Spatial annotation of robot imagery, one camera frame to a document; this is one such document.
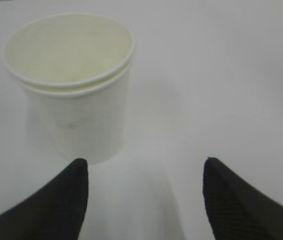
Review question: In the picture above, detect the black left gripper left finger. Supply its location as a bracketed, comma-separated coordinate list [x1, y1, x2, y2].
[0, 158, 89, 240]

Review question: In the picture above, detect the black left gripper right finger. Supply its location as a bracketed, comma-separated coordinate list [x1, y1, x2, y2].
[202, 157, 283, 240]

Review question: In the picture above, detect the white paper cup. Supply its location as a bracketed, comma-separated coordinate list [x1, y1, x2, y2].
[2, 12, 136, 165]

